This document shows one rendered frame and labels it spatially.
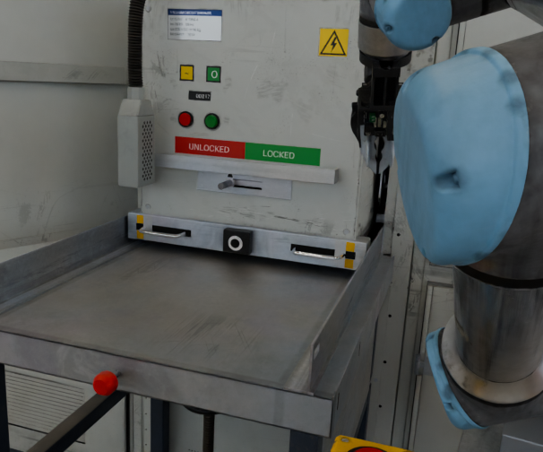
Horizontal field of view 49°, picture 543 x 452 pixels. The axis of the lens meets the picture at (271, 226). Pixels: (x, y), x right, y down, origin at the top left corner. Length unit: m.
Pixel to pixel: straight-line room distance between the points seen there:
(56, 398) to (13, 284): 0.89
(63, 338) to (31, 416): 1.11
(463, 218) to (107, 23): 1.28
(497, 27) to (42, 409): 1.60
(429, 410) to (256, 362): 0.74
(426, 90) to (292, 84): 0.88
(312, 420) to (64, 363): 0.37
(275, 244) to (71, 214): 0.53
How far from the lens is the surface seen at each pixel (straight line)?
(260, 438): 1.69
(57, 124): 1.46
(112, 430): 1.88
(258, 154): 1.23
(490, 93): 0.32
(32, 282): 1.15
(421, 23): 0.69
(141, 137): 1.22
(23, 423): 2.08
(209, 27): 1.27
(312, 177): 1.16
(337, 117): 1.18
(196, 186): 1.29
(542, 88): 0.32
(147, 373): 0.87
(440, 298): 1.41
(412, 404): 1.54
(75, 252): 1.24
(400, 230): 1.39
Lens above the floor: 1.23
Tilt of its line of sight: 14 degrees down
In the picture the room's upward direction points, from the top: 3 degrees clockwise
